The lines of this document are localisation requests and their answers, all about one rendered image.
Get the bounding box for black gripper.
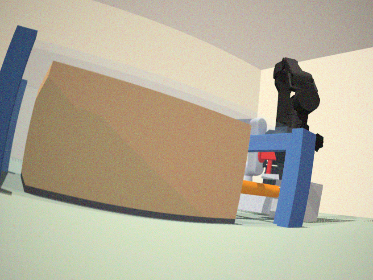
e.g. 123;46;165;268
283;115;309;129

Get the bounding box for blue flat bar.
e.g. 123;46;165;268
296;132;316;227

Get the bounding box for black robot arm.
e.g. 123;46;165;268
273;57;324;152

